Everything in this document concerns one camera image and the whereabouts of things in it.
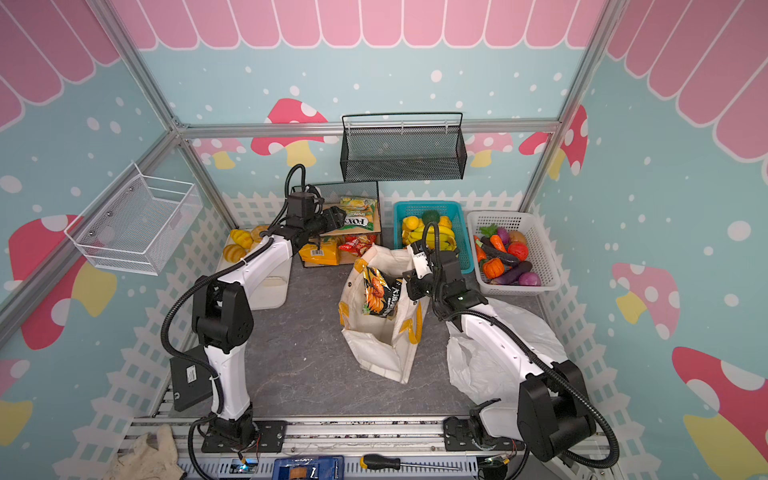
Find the black wire snack shelf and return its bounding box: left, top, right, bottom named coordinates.
left=299, top=181, right=382, bottom=268

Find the red snack bag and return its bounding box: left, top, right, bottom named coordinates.
left=338, top=234, right=378, bottom=257

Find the red tomato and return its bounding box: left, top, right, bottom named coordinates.
left=507, top=241, right=529, bottom=261

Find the striped bread roll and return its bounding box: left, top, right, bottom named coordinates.
left=230, top=229, right=254, bottom=253

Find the blue electronics box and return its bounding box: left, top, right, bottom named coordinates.
left=272, top=456, right=345, bottom=480

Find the white wire wall basket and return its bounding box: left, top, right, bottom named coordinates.
left=64, top=163, right=203, bottom=276

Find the green yellow snack bag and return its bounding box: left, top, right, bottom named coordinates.
left=338, top=196, right=378, bottom=232

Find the white canvas tote bag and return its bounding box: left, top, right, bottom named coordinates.
left=338, top=245, right=429, bottom=384

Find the yellow lemon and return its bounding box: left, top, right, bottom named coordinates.
left=401, top=216, right=422, bottom=232

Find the yellow banana bunch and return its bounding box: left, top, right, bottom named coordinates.
left=402, top=226, right=457, bottom=251

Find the orange bell pepper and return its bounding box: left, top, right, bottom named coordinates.
left=481, top=258, right=506, bottom=280

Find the gold black snack bag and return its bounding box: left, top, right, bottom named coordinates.
left=362, top=266, right=402, bottom=318

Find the orange carrot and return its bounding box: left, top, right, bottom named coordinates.
left=489, top=234, right=507, bottom=252

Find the green avocado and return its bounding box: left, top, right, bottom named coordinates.
left=421, top=210, right=441, bottom=225

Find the white plastic grocery bag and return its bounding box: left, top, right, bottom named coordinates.
left=447, top=299, right=567, bottom=416

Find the white plastic vegetable basket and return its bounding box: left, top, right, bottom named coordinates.
left=467, top=211, right=562, bottom=296

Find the black handled screwdriver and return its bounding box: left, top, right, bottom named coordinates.
left=359, top=453, right=460, bottom=471

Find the purple onion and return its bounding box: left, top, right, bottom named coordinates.
left=517, top=271, right=542, bottom=287

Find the beige cloth rag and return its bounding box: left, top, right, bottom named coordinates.
left=104, top=424, right=186, bottom=480

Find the black mesh wall basket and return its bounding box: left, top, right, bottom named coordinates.
left=340, top=111, right=468, bottom=182

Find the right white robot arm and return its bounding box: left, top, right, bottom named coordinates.
left=404, top=222, right=620, bottom=470

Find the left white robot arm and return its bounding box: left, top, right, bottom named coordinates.
left=160, top=181, right=346, bottom=451

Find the teal plastic fruit basket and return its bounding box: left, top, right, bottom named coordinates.
left=392, top=200, right=475, bottom=276

